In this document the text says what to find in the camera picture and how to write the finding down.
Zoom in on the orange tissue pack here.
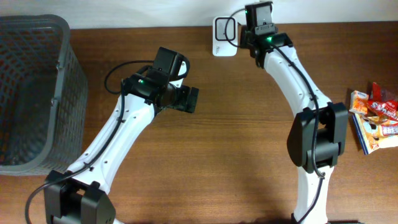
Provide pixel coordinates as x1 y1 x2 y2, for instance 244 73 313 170
349 90 369 115

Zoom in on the white barcode scanner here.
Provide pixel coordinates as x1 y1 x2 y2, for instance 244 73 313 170
212 16 238 57

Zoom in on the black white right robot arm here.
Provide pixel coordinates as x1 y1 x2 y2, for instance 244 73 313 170
239 1 348 223

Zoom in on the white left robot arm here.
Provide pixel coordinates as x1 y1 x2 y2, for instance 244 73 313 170
43 47 199 224

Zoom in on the grey plastic mesh basket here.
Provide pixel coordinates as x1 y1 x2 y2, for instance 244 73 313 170
1 14 88 176

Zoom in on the red Hacks candy bag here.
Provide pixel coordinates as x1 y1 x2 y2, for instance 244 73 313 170
368 82 397 121

